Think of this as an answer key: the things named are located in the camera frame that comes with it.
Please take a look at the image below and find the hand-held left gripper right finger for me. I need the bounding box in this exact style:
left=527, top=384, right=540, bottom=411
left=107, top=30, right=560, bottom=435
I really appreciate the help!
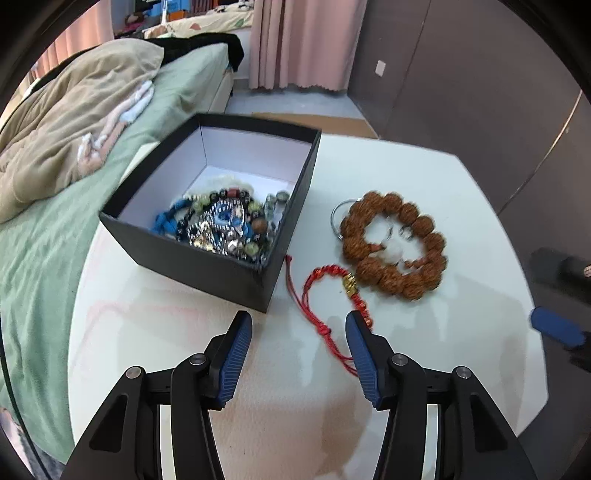
left=345, top=310, right=539, bottom=480

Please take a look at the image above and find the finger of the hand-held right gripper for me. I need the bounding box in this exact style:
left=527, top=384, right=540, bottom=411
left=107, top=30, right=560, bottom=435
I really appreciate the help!
left=530, top=248, right=591, bottom=289
left=529, top=307, right=591, bottom=370

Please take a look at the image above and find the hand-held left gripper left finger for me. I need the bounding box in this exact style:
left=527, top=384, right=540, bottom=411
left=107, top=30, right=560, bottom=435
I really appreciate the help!
left=60, top=310, right=254, bottom=480

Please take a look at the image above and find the brown seed bead bracelet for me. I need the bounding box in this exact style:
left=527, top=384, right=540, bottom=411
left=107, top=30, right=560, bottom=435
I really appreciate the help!
left=341, top=191, right=448, bottom=303

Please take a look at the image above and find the red string bracelet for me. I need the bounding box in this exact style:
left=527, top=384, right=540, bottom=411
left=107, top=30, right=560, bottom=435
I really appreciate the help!
left=285, top=255, right=376, bottom=377

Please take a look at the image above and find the black cardboard box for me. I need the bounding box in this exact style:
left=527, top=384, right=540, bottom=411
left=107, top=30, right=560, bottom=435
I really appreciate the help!
left=99, top=112, right=322, bottom=315

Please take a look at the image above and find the pile of mixed bead jewelry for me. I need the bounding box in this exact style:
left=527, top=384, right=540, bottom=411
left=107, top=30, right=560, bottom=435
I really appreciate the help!
left=150, top=185, right=291, bottom=266

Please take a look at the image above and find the silver bangle ring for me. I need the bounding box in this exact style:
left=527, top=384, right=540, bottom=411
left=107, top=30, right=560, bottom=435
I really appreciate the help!
left=331, top=198, right=365, bottom=241

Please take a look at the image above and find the clear plastic bag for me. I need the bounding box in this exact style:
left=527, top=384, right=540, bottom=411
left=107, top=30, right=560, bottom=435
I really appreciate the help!
left=187, top=173, right=252, bottom=192

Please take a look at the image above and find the bed with green sheet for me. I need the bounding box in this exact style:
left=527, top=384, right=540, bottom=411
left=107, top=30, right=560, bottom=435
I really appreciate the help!
left=0, top=34, right=232, bottom=462

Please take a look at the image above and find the beige blanket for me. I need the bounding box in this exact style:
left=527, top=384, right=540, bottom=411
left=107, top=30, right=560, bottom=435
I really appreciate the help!
left=0, top=39, right=164, bottom=222

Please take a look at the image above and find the black clothing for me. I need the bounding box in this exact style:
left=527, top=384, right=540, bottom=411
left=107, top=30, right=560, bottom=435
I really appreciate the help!
left=145, top=32, right=245, bottom=72

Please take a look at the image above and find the pink curtain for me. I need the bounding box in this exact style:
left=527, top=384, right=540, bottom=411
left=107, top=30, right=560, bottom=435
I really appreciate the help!
left=248, top=0, right=368, bottom=92
left=32, top=9, right=114, bottom=79

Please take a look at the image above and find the patterned window seat bedding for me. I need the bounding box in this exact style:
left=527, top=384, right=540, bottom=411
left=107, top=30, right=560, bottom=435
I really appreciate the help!
left=143, top=4, right=254, bottom=40

